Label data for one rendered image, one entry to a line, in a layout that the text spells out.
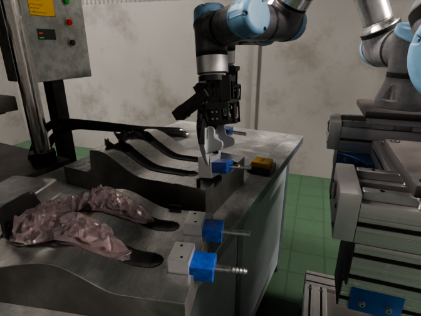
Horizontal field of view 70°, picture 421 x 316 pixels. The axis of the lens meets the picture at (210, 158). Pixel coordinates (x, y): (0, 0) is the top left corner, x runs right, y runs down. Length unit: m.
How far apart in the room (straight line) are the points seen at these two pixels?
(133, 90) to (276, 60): 1.56
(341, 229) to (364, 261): 0.07
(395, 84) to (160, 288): 0.82
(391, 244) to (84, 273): 0.49
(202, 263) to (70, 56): 1.18
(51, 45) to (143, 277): 1.12
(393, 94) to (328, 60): 1.89
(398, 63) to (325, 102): 1.94
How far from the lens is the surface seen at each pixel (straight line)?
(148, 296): 0.51
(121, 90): 3.55
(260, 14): 0.65
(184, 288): 0.51
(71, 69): 1.51
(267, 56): 2.91
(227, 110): 0.69
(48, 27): 1.46
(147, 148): 0.94
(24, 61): 1.24
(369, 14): 1.11
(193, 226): 0.61
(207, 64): 0.71
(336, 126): 1.00
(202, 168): 0.75
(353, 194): 0.52
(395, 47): 1.03
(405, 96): 1.00
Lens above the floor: 1.21
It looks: 21 degrees down
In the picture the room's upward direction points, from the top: straight up
